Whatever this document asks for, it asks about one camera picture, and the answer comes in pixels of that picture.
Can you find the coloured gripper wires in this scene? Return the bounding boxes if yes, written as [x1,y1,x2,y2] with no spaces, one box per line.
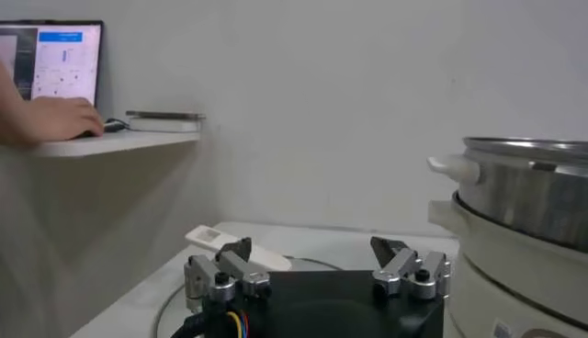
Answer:
[226,310,250,338]

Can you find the flat black device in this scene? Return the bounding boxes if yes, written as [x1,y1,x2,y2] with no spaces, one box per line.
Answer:
[125,109,207,121]

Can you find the white electric cooker base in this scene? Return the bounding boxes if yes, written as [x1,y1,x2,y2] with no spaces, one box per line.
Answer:
[427,192,588,338]

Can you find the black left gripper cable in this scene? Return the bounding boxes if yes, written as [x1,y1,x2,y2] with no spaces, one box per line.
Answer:
[170,310,210,338]

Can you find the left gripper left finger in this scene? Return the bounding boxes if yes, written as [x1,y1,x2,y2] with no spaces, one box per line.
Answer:
[183,236,272,305]

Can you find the black laptop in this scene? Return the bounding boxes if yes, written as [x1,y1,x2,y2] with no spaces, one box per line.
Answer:
[0,19,105,109]

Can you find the flat white box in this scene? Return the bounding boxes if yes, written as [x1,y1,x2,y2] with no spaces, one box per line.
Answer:
[128,117,202,134]

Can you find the stainless steel steamer basket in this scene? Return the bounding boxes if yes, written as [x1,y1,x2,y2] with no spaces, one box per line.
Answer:
[426,136,588,254]

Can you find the glass lid white handle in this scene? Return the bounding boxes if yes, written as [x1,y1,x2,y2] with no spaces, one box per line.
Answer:
[153,224,344,338]

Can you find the person's bare hand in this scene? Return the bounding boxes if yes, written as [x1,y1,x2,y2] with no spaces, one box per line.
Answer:
[25,96,106,143]

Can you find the person's bare forearm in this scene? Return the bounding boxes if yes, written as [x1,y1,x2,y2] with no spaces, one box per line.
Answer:
[0,59,42,148]

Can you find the white side desk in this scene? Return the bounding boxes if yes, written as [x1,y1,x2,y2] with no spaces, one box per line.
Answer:
[0,130,202,160]

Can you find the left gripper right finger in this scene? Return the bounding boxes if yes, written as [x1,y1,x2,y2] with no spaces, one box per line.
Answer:
[369,236,452,301]

